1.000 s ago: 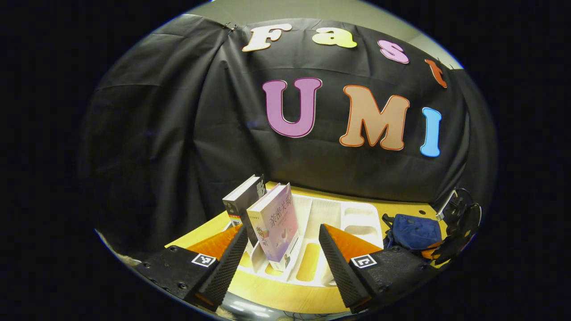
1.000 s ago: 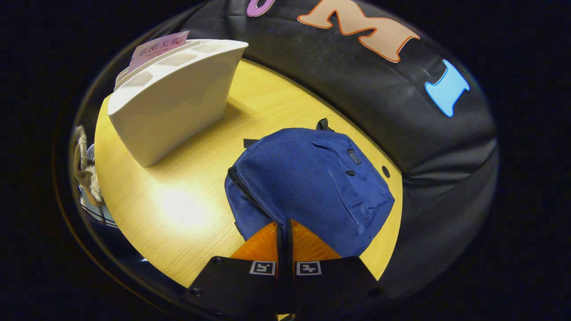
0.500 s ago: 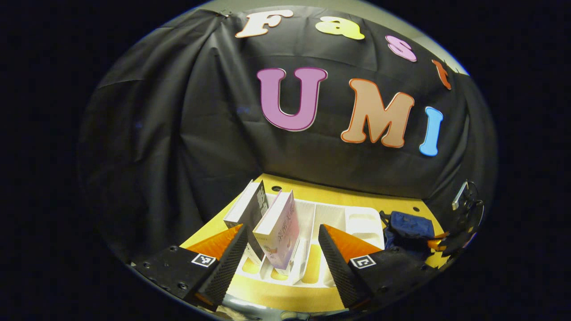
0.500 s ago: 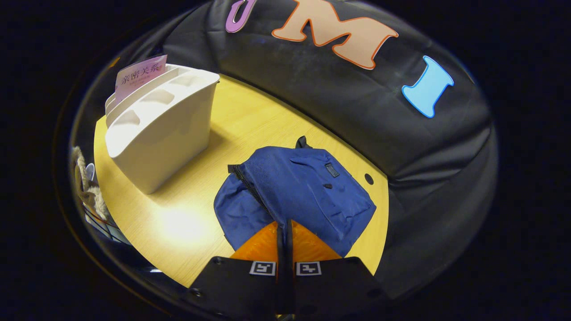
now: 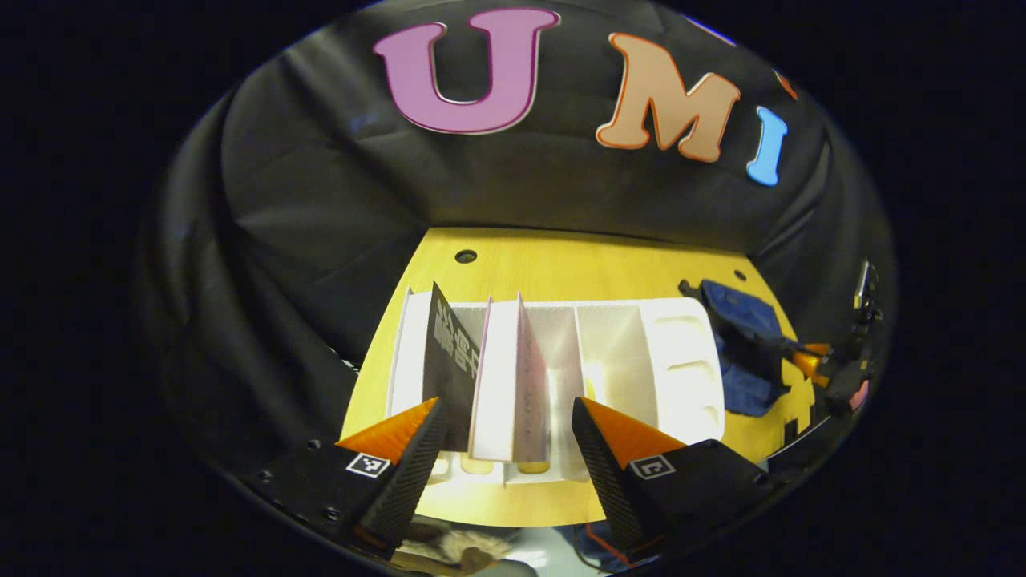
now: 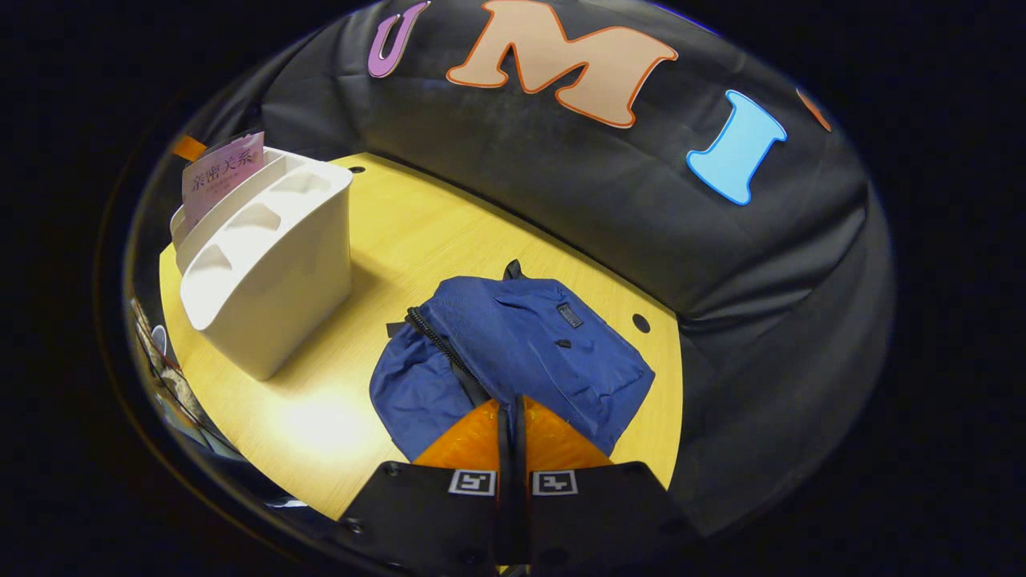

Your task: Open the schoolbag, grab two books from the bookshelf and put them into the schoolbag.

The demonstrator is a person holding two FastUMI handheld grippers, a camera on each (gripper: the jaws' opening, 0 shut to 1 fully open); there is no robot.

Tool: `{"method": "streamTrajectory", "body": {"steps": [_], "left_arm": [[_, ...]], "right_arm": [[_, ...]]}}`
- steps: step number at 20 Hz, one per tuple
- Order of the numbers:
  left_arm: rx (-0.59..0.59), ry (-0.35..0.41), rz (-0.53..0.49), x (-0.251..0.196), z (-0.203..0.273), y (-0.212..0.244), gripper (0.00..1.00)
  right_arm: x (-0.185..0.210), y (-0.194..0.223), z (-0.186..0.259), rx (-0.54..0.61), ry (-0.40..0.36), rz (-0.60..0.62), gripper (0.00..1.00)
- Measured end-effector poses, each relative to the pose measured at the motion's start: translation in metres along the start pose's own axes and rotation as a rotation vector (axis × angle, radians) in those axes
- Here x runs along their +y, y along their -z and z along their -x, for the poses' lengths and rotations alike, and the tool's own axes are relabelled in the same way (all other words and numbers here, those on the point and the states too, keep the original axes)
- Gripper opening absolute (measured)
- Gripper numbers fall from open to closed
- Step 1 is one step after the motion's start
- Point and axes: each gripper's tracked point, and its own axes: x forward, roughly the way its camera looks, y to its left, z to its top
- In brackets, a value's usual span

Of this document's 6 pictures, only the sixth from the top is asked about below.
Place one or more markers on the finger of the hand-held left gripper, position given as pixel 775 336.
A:
pixel 188 147

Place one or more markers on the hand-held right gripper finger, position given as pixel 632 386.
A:
pixel 503 481
pixel 521 481

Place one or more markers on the pink cover book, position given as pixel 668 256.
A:
pixel 220 180

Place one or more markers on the blue schoolbag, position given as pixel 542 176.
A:
pixel 529 344

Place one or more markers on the white plastic bookshelf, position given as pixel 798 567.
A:
pixel 272 304

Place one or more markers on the blurry mixed clutter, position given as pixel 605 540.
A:
pixel 172 377

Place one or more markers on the black backdrop cloth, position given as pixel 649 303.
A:
pixel 561 200

